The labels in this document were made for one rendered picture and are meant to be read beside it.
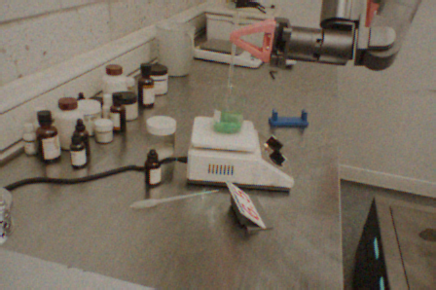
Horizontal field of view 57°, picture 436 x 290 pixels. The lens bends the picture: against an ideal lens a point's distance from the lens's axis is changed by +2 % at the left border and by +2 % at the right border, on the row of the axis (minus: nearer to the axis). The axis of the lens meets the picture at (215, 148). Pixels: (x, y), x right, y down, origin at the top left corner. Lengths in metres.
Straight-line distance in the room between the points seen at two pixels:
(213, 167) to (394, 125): 1.65
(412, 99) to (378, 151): 0.32
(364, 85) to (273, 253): 1.64
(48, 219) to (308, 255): 0.41
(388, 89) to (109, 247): 1.80
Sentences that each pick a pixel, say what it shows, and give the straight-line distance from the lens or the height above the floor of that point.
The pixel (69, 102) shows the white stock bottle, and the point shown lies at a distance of 0.84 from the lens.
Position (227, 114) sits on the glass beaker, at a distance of 0.71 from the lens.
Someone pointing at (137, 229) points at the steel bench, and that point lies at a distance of 0.64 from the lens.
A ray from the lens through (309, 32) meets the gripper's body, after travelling 0.70.
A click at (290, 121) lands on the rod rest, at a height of 0.76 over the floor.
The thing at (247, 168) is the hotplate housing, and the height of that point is 0.80.
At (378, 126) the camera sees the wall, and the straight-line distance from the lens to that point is 2.26.
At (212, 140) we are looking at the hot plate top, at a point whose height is 0.84.
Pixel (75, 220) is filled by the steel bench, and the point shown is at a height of 0.75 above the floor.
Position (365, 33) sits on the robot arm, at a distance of 0.70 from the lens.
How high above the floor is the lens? 1.16
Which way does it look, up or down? 28 degrees down
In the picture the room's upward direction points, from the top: 5 degrees clockwise
